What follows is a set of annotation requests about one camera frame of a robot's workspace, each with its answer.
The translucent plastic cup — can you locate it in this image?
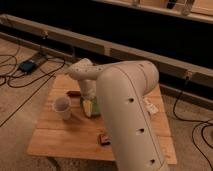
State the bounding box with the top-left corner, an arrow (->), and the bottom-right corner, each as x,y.
52,96 -> 71,120

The wooden table board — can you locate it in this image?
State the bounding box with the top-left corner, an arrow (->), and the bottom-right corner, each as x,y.
27,75 -> 177,165

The green bowl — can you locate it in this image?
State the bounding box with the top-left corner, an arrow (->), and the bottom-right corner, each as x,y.
80,98 -> 100,118

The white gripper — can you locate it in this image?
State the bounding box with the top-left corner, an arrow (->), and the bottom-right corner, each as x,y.
79,80 -> 96,117

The long wooden rail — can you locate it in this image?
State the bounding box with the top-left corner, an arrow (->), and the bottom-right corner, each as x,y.
0,14 -> 213,88

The black cable at right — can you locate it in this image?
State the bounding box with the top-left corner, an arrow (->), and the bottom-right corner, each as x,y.
172,77 -> 213,167

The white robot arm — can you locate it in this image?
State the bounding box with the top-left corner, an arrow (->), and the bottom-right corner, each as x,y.
68,58 -> 170,171

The red brown marker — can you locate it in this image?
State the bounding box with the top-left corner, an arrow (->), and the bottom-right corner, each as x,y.
66,91 -> 81,97

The black cable on floor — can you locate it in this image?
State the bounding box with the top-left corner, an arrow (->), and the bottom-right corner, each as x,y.
0,44 -> 67,128

